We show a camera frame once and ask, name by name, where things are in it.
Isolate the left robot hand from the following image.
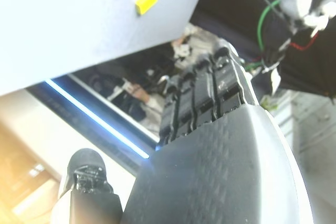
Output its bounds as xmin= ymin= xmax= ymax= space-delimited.
xmin=51 ymin=39 xmax=316 ymax=224

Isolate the robot column with light strip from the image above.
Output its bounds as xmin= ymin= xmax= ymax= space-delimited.
xmin=26 ymin=76 xmax=161 ymax=177

